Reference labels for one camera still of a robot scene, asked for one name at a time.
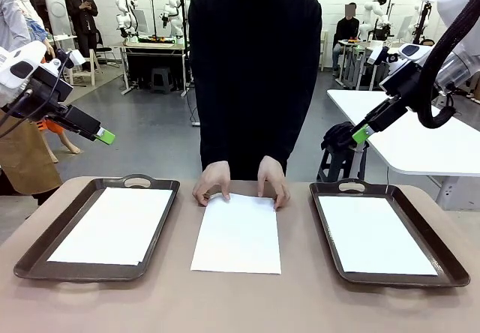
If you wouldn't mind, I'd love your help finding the long white background table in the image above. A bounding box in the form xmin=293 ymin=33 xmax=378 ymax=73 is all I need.
xmin=352 ymin=43 xmax=399 ymax=91

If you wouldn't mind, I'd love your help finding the person's right hand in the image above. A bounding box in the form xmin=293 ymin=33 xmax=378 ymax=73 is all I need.
xmin=192 ymin=160 xmax=232 ymax=207

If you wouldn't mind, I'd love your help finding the person's right forearm black sleeve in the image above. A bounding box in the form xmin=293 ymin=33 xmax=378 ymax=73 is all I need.
xmin=201 ymin=118 xmax=230 ymax=165

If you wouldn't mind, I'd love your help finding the white wooden chair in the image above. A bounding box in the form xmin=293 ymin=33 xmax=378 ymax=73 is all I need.
xmin=70 ymin=47 xmax=101 ymax=86

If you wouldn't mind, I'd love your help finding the background person in black coat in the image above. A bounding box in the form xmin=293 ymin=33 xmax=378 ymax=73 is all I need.
xmin=65 ymin=0 xmax=101 ymax=61

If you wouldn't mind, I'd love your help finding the black bag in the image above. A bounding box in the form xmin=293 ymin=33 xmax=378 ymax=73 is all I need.
xmin=321 ymin=121 xmax=362 ymax=151

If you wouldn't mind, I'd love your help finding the large white table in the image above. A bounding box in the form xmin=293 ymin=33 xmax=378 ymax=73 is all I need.
xmin=326 ymin=88 xmax=480 ymax=211

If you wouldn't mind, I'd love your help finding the person's left forearm black sleeve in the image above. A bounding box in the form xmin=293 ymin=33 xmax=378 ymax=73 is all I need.
xmin=258 ymin=118 xmax=290 ymax=161

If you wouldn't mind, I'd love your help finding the brown plastic tray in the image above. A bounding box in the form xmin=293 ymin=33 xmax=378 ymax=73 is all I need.
xmin=13 ymin=174 xmax=181 ymax=284
xmin=309 ymin=178 xmax=471 ymax=288

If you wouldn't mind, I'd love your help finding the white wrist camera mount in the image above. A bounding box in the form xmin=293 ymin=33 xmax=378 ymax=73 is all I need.
xmin=55 ymin=49 xmax=86 ymax=74
xmin=365 ymin=45 xmax=401 ymax=67

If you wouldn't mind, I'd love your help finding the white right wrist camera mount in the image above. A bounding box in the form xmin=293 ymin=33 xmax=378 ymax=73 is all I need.
xmin=365 ymin=45 xmax=401 ymax=67

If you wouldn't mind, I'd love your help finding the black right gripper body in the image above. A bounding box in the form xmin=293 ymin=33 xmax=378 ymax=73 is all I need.
xmin=378 ymin=66 xmax=428 ymax=109

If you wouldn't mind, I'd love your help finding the mannequin striped shirt brown skirt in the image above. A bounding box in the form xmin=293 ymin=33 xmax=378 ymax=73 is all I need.
xmin=0 ymin=0 xmax=63 ymax=206

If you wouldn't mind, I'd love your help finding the white A4 sheet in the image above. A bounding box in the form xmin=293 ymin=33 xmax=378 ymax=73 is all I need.
xmin=317 ymin=196 xmax=439 ymax=277
xmin=47 ymin=186 xmax=174 ymax=266

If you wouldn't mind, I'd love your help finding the white shelf unit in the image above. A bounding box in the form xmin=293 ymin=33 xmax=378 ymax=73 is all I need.
xmin=320 ymin=28 xmax=329 ymax=72

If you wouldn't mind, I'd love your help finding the grey plastic stool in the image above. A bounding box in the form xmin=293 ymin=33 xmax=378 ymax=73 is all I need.
xmin=149 ymin=66 xmax=173 ymax=94

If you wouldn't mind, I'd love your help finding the tall black tripod pole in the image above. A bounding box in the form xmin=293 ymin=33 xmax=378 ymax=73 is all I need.
xmin=412 ymin=0 xmax=434 ymax=46

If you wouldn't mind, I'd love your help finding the seated person in black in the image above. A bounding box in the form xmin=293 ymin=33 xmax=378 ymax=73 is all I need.
xmin=332 ymin=3 xmax=361 ymax=76

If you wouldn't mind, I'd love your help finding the black office chair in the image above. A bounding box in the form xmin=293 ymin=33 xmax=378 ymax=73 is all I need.
xmin=95 ymin=28 xmax=118 ymax=68

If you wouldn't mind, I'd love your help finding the white desk with black panel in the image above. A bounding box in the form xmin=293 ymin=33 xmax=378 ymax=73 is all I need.
xmin=119 ymin=42 xmax=191 ymax=98

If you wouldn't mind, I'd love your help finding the black braided cable sleeve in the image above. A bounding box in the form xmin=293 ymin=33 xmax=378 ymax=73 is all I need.
xmin=417 ymin=0 xmax=474 ymax=130

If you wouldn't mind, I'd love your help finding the white A4 paper stack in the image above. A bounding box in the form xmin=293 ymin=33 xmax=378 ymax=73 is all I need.
xmin=190 ymin=193 xmax=282 ymax=275

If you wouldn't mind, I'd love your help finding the person's left hand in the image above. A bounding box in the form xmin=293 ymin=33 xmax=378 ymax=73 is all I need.
xmin=256 ymin=155 xmax=291 ymax=212

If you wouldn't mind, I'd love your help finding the person in black sweater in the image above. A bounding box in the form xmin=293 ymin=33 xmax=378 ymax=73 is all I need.
xmin=187 ymin=0 xmax=323 ymax=182

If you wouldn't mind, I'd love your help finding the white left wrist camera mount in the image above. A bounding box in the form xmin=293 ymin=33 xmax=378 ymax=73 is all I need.
xmin=55 ymin=49 xmax=86 ymax=74

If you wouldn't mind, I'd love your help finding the black stool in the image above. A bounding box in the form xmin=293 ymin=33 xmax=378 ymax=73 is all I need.
xmin=316 ymin=143 xmax=368 ymax=184

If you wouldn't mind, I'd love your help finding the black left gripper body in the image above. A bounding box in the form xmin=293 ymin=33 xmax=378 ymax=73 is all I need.
xmin=22 ymin=70 xmax=74 ymax=122

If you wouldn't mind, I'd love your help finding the white computer monitor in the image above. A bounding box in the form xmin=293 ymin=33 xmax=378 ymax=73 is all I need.
xmin=396 ymin=14 xmax=414 ymax=42

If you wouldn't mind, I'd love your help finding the small white background robot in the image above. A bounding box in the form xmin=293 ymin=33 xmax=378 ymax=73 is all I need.
xmin=408 ymin=4 xmax=427 ymax=40

